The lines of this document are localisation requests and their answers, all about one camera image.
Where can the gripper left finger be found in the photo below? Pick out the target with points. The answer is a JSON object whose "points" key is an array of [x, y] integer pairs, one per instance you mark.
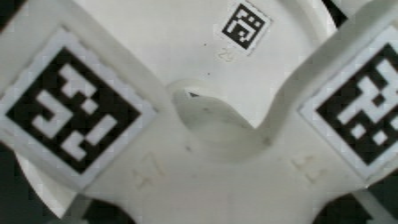
{"points": [[92, 211]]}

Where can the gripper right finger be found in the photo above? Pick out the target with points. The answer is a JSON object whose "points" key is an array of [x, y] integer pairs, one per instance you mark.
{"points": [[360, 208]]}

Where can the white cross-shaped table base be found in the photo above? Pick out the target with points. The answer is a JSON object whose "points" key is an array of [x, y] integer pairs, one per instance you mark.
{"points": [[225, 186]]}

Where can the white round table top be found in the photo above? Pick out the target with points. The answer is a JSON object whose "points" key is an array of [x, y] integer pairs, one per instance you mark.
{"points": [[179, 40]]}

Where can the white cylindrical table leg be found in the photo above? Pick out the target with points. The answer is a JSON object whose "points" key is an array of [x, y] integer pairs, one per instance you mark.
{"points": [[218, 126]]}

